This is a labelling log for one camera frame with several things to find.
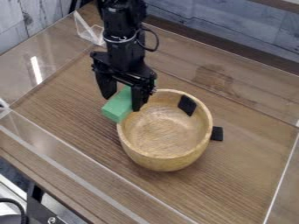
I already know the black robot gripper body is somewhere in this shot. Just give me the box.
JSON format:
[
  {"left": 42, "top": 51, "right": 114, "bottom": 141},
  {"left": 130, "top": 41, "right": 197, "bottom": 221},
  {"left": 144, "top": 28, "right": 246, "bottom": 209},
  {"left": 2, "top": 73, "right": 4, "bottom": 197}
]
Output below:
[{"left": 90, "top": 36, "right": 156, "bottom": 92}]

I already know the green rectangular stick block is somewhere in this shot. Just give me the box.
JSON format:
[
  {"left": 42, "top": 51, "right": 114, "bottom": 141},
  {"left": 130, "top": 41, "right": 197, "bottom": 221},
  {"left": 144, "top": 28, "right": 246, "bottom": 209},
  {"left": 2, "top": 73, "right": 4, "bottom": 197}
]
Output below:
[{"left": 100, "top": 86, "right": 134, "bottom": 123}]

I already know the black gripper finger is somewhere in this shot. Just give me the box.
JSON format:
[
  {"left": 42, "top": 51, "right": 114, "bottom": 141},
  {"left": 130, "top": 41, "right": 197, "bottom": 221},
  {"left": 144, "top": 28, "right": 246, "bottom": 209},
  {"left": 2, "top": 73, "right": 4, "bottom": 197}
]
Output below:
[
  {"left": 96, "top": 73, "right": 118, "bottom": 100},
  {"left": 131, "top": 85, "right": 152, "bottom": 112}
]

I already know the clear acrylic corner bracket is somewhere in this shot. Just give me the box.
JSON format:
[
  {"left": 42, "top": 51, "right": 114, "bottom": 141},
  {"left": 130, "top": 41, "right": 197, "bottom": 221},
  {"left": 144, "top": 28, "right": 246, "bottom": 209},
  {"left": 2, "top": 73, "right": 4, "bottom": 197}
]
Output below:
[{"left": 74, "top": 10, "right": 106, "bottom": 46}]

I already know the black patch inside bowl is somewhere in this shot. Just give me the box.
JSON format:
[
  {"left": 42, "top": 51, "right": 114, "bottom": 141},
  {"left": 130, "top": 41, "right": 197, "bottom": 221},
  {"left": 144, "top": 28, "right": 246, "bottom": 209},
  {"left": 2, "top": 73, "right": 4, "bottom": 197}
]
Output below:
[{"left": 178, "top": 94, "right": 198, "bottom": 116}]

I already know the round wooden bowl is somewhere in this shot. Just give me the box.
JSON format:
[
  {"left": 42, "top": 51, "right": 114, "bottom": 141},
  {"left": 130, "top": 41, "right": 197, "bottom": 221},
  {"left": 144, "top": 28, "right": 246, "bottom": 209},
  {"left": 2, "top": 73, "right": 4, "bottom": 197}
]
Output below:
[{"left": 116, "top": 89, "right": 213, "bottom": 172}]

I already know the black cable lower left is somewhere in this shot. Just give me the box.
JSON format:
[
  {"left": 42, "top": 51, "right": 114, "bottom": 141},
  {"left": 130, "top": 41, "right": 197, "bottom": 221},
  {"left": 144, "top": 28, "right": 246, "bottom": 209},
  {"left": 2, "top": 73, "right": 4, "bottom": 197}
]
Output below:
[{"left": 0, "top": 196, "right": 30, "bottom": 224}]

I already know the clear acrylic enclosure wall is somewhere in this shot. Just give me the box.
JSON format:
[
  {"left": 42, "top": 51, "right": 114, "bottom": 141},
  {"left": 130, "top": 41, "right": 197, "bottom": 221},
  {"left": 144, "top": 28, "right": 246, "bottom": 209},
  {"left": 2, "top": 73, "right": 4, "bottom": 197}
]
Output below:
[{"left": 0, "top": 99, "right": 197, "bottom": 224}]

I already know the black metal table frame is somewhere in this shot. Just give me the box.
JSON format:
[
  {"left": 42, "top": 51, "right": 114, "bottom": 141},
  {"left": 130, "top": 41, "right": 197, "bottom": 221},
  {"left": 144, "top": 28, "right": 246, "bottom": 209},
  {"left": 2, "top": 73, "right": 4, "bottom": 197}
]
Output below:
[{"left": 27, "top": 182, "right": 82, "bottom": 224}]

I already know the black patch on table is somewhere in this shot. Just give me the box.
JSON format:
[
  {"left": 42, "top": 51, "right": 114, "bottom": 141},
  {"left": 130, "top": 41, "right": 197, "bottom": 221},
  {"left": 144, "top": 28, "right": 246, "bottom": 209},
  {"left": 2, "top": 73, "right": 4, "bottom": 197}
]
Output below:
[{"left": 210, "top": 126, "right": 225, "bottom": 141}]

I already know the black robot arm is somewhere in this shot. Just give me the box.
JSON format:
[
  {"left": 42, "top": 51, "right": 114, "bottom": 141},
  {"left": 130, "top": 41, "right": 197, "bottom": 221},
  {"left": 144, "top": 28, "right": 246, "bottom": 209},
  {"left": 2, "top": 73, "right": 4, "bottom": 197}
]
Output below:
[{"left": 90, "top": 0, "right": 159, "bottom": 112}]

